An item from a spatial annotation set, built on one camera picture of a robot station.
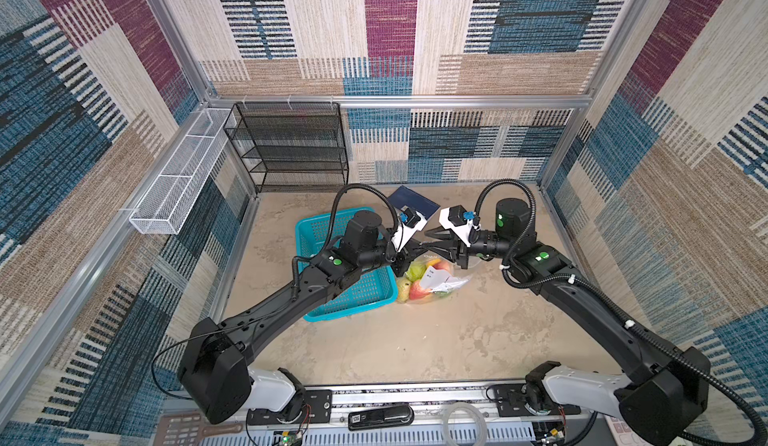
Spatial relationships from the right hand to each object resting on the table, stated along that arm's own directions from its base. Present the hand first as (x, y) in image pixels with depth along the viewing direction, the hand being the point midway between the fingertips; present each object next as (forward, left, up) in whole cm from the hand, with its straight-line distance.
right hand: (427, 241), depth 69 cm
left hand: (+1, 0, -3) cm, 3 cm away
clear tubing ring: (-32, -12, -29) cm, 45 cm away
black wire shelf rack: (+50, +39, -10) cm, 65 cm away
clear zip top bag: (-1, -2, -16) cm, 16 cm away
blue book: (+40, +2, -28) cm, 48 cm away
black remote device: (-31, +9, -25) cm, 41 cm away
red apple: (-3, +2, -20) cm, 21 cm away
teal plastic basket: (+3, +15, -30) cm, 33 cm away
